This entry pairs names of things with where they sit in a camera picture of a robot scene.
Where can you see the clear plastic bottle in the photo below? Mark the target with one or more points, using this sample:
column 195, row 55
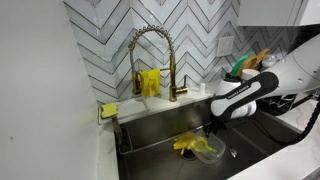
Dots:
column 268, row 61

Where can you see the yellow glove on faucet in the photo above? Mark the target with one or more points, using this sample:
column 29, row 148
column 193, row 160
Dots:
column 150, row 82

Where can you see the black sink caddy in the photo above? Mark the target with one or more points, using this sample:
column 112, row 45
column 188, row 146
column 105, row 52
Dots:
column 122, row 138

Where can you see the wooden bowls in rack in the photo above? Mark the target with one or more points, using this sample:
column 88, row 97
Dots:
column 253, row 61

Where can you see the metal dish rack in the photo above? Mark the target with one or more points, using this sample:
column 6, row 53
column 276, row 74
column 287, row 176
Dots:
column 279, row 105

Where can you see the sink drain stopper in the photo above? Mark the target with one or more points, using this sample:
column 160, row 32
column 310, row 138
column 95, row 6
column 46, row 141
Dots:
column 233, row 152

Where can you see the gold spring faucet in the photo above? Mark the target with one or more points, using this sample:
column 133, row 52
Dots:
column 138, row 65

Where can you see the white upper cabinet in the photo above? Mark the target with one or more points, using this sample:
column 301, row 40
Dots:
column 278, row 12

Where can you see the clear plastic container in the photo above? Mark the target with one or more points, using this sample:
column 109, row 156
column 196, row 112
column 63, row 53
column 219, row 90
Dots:
column 213, row 141

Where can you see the white mug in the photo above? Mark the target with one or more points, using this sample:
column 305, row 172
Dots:
column 248, row 74

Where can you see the white wall outlet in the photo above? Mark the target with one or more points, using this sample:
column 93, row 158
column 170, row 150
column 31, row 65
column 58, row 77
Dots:
column 225, row 45

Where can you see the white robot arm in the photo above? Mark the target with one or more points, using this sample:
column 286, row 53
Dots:
column 298, row 71

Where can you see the green vegetable piece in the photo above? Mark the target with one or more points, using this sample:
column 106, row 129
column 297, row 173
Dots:
column 207, row 147

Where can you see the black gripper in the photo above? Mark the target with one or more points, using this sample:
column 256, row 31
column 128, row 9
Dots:
column 214, row 125

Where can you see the green plate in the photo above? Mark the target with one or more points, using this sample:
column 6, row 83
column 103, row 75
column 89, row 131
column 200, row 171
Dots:
column 239, row 63

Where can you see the yellow green sponge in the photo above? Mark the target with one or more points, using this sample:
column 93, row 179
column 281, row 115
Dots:
column 108, row 110

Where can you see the white sponge tray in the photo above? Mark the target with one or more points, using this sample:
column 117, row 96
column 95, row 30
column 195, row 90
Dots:
column 125, row 109

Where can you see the small white bottle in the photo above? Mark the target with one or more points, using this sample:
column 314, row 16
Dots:
column 202, row 88

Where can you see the stainless steel sink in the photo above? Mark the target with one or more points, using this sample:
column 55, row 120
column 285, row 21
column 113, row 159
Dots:
column 153, row 156

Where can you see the yellow glove in sink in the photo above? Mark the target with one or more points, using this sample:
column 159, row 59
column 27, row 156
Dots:
column 184, row 142

